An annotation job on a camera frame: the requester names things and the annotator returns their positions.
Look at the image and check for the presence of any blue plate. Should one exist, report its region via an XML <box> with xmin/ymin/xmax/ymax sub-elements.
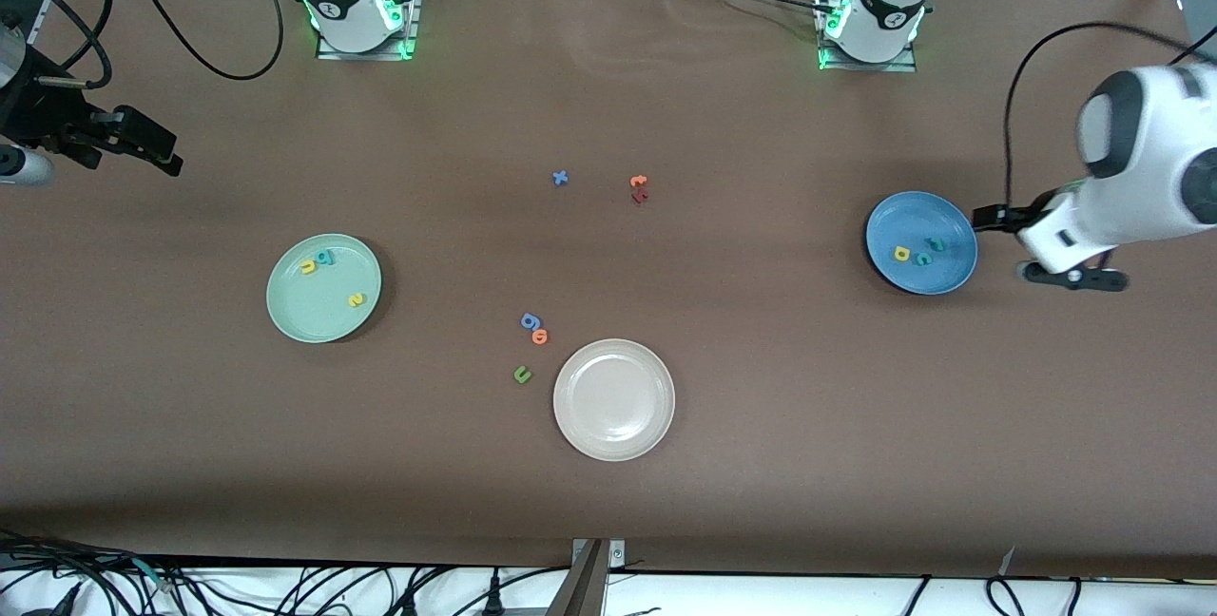
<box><xmin>865</xmin><ymin>191</ymin><xmax>979</xmax><ymax>297</ymax></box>

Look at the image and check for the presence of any green plate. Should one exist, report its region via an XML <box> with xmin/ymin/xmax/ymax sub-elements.
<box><xmin>266</xmin><ymin>233</ymin><xmax>383</xmax><ymax>344</ymax></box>

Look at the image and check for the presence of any brown table mat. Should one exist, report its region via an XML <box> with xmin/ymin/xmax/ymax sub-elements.
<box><xmin>0</xmin><ymin>0</ymin><xmax>1217</xmax><ymax>581</ymax></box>

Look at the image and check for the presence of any beige plate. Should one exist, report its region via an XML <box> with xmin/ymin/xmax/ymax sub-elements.
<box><xmin>552</xmin><ymin>338</ymin><xmax>677</xmax><ymax>462</ymax></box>

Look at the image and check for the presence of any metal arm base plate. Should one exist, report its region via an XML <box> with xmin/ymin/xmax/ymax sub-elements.
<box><xmin>816</xmin><ymin>0</ymin><xmax>918</xmax><ymax>73</ymax></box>
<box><xmin>316</xmin><ymin>0</ymin><xmax>421</xmax><ymax>61</ymax></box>

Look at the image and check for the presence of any green cable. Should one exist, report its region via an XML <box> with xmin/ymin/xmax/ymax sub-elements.
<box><xmin>133</xmin><ymin>557</ymin><xmax>182</xmax><ymax>593</ymax></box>

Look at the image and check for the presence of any silver corner bracket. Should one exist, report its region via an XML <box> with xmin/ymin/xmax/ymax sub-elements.
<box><xmin>570</xmin><ymin>538</ymin><xmax>626</xmax><ymax>569</ymax></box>

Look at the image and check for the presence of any aluminium profile post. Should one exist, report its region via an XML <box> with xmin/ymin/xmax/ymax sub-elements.
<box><xmin>547</xmin><ymin>540</ymin><xmax>609</xmax><ymax>616</ymax></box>

